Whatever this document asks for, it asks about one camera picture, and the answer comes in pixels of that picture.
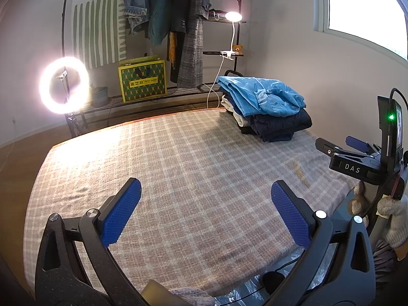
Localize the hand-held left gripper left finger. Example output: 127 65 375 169
35 177 150 306

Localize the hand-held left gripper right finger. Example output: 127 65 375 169
271 180 377 306

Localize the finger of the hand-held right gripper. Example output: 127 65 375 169
346 136 381 155
315 138 370 157

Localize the light blue jacket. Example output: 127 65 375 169
217 76 307 117

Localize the black clothes rack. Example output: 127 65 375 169
62 0 248 131

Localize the person's right hand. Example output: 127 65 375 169
349 180 408 249

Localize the navy quilted jacket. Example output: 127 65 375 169
237 108 313 143

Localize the plaid blanket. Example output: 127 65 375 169
24 108 362 297

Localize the grey pleated cloth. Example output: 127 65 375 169
371 239 399 275

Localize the white garment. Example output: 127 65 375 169
220 97 252 128

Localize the potted plant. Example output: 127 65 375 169
91 84 110 106

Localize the yellow green patterned box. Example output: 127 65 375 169
118 57 168 103

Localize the window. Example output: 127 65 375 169
312 0 408 61

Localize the white clip lamp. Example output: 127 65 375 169
207 11 243 109

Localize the grey plaid coat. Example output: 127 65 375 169
177 0 211 88

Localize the orange scarf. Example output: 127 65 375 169
167 32 177 70

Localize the teal jacket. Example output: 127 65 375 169
147 0 174 46

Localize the black coat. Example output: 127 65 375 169
167 0 195 83

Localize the denim jacket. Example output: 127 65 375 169
123 0 150 34

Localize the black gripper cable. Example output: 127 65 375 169
360 87 408 220

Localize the ring light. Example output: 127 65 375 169
39 57 90 137

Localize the green striped wall hanging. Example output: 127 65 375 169
73 0 128 69

